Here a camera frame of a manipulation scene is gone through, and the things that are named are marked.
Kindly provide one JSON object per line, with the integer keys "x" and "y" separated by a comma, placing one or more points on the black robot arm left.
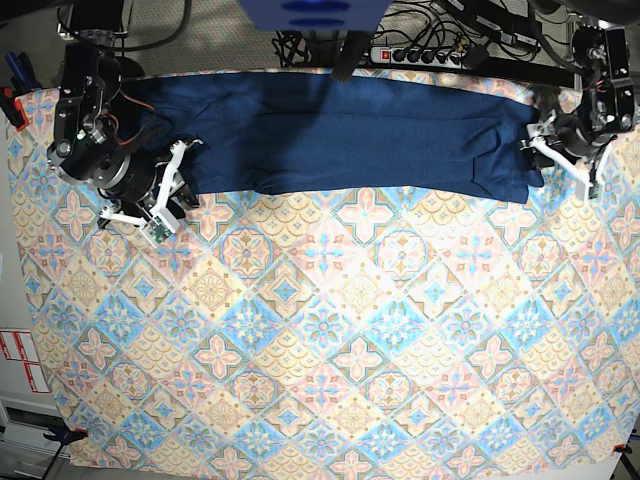
{"x": 600, "y": 58}

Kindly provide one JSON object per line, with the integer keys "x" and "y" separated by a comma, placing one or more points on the blue clamp top left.
{"x": 23, "y": 79}

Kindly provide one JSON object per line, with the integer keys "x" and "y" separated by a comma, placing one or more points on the patterned tile tablecloth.
{"x": 355, "y": 334}

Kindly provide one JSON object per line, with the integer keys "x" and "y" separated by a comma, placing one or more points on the black power adapter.
{"x": 475, "y": 57}

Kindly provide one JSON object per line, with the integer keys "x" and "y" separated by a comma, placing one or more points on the black clamp bottom left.
{"x": 64, "y": 436}

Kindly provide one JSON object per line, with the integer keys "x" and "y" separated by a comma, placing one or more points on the green wrist camera board left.
{"x": 593, "y": 192}

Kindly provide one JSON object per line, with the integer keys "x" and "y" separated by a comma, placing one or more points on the green wrist camera board right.
{"x": 158, "y": 229}

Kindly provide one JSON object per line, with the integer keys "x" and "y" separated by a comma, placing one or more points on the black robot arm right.
{"x": 86, "y": 129}

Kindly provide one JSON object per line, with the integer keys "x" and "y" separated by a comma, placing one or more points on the green wrist camera board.
{"x": 593, "y": 192}
{"x": 158, "y": 229}

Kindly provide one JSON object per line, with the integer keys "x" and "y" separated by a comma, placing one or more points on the blue long-sleeve T-shirt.
{"x": 276, "y": 133}

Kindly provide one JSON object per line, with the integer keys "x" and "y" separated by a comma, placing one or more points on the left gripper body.
{"x": 566, "y": 134}

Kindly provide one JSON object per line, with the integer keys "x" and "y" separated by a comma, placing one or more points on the black clamp bottom right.
{"x": 623, "y": 449}

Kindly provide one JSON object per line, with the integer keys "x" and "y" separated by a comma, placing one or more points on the white power strip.
{"x": 398, "y": 57}

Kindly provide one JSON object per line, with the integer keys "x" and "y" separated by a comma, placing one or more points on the black round stool base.
{"x": 131, "y": 69}

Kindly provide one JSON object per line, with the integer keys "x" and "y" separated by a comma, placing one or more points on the red black clamp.
{"x": 13, "y": 109}

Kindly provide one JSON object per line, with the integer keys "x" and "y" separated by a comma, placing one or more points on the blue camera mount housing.
{"x": 354, "y": 15}

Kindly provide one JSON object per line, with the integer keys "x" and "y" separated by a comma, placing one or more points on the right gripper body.
{"x": 132, "y": 184}

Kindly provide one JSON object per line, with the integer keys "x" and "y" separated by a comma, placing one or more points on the white red labels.
{"x": 18, "y": 348}

